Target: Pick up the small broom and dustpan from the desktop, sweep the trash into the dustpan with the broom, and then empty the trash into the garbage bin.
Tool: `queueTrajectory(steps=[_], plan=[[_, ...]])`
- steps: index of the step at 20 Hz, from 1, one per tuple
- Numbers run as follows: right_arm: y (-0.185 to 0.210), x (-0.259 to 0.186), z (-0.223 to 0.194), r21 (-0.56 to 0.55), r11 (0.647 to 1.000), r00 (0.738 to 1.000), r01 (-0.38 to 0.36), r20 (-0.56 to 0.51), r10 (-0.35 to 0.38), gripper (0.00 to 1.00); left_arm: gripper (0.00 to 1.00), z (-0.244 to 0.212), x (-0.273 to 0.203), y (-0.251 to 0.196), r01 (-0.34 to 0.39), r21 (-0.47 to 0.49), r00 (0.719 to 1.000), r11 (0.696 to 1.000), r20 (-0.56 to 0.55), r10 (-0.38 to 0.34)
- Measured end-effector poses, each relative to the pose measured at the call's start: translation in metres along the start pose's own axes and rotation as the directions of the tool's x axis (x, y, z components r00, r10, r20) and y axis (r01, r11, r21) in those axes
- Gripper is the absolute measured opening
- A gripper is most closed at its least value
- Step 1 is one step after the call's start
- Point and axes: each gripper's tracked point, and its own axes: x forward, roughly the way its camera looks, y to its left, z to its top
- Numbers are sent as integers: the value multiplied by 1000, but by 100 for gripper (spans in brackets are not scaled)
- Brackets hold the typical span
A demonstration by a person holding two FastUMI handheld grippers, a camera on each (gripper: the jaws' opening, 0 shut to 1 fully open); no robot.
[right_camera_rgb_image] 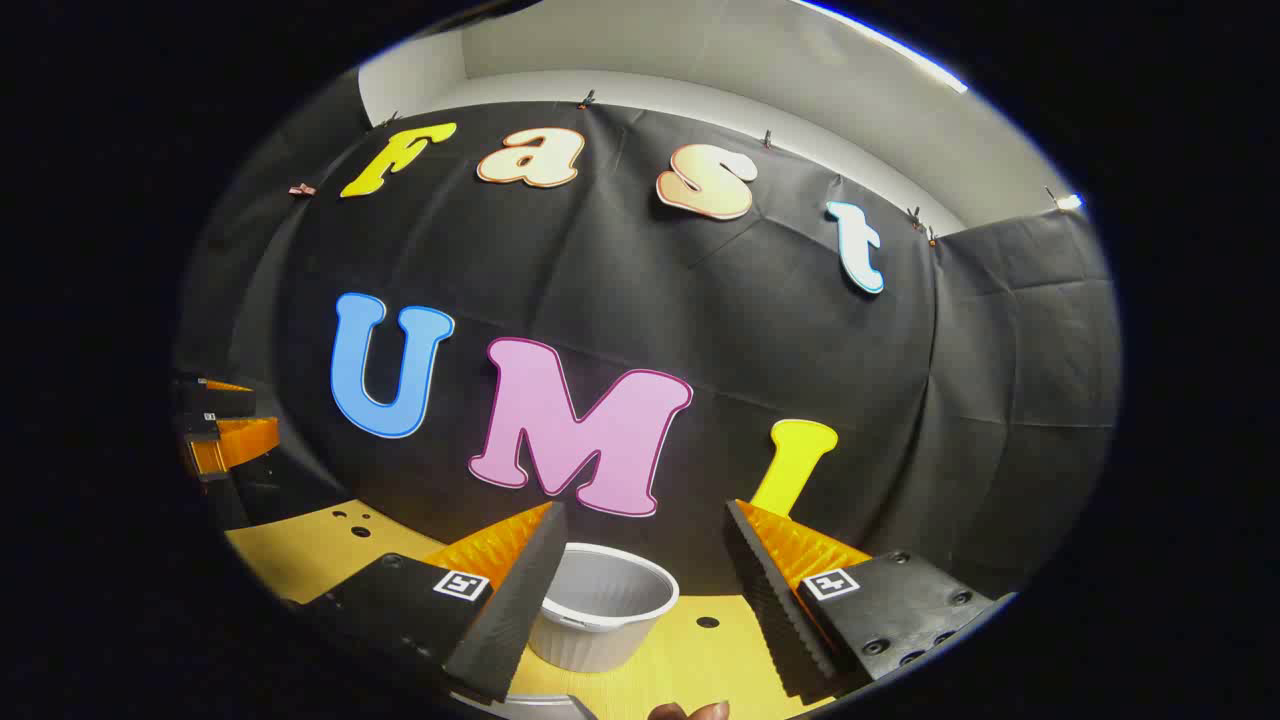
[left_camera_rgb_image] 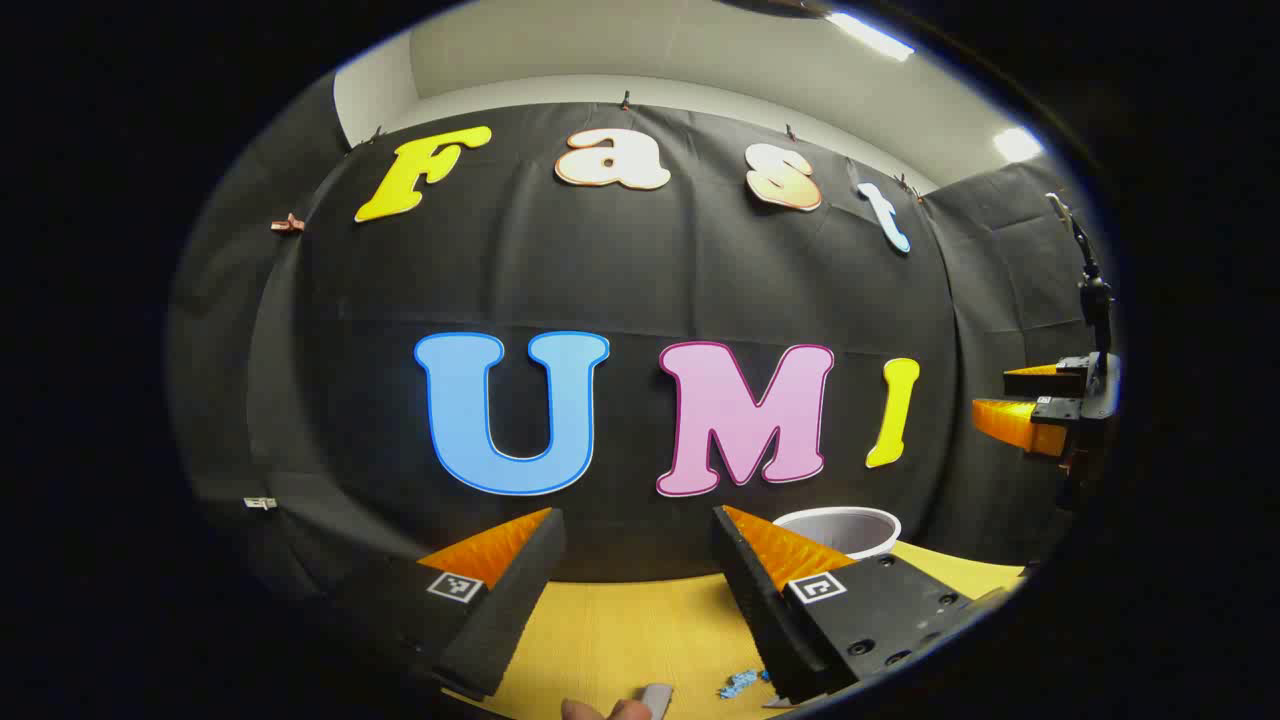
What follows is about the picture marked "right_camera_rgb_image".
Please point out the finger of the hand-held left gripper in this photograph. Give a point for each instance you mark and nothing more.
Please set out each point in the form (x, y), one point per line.
(235, 440)
(225, 400)

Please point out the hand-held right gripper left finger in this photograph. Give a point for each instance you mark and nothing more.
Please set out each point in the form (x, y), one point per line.
(520, 600)

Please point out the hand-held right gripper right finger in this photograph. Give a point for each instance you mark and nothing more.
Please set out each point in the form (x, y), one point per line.
(770, 600)

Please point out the grey ribbed garbage bin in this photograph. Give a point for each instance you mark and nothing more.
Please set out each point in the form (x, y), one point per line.
(600, 625)

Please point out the black backdrop cloth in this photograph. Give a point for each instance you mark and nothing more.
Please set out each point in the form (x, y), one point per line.
(700, 320)

